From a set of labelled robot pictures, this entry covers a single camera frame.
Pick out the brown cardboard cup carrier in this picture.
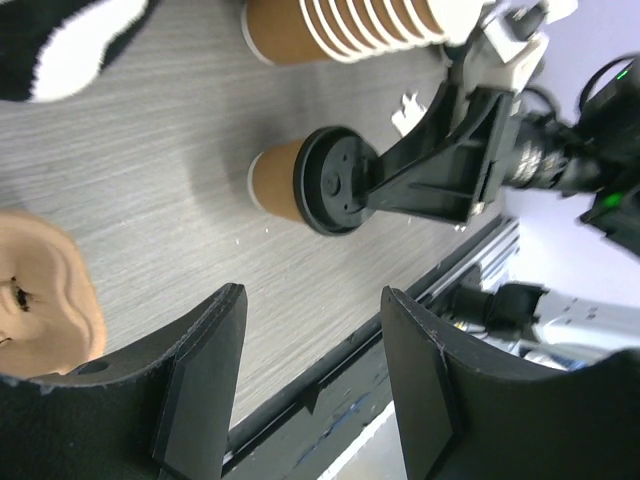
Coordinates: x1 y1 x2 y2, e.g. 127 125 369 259
1 210 108 378

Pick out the bundle of white wrapped straws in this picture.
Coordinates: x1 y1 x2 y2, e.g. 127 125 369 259
391 92 427 137

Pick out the stack of paper cups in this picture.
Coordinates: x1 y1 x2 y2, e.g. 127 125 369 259
241 0 489 65

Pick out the zebra print pillow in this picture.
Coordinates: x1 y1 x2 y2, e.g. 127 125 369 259
1 0 161 103

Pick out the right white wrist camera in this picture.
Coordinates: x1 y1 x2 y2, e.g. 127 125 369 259
451 0 579 94

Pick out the brown paper cup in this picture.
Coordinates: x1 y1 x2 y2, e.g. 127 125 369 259
247 139 304 223

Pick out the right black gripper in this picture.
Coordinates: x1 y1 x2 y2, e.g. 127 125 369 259
364 82 600 224

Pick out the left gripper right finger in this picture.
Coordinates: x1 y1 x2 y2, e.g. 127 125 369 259
381 287 565 479

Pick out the black plastic cup lid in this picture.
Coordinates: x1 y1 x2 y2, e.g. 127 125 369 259
293 126 378 237

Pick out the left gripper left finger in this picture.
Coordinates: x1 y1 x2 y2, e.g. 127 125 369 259
29 283 247 479

